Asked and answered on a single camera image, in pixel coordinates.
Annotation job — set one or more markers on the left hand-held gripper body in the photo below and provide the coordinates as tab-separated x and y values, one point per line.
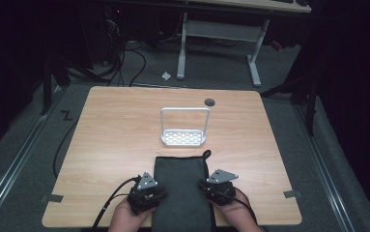
144	196

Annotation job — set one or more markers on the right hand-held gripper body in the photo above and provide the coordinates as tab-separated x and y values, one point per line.
221	190

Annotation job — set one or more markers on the dark grey towel black trim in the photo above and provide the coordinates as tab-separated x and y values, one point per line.
179	193

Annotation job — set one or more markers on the person's left hand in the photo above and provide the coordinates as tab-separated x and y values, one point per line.
124	219

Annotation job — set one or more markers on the person's right hand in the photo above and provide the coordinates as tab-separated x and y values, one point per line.
237	217

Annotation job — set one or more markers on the white metal rack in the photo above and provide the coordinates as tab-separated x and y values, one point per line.
184	137

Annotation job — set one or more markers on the grey tape piece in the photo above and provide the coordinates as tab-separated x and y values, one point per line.
54	198
292	194

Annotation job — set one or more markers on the black table grommet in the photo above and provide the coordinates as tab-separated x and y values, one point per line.
209	102

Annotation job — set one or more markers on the white paper scrap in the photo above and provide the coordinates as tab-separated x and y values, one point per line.
166	76

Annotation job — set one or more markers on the black metal stand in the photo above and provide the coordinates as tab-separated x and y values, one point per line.
305	96
52	77

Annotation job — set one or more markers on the red object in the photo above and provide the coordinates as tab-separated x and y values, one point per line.
276	45

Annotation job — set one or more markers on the white-legged desk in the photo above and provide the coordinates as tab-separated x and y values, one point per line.
219	30

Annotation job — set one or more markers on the aluminium floor rail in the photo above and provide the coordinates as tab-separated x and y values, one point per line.
321	161
15	164

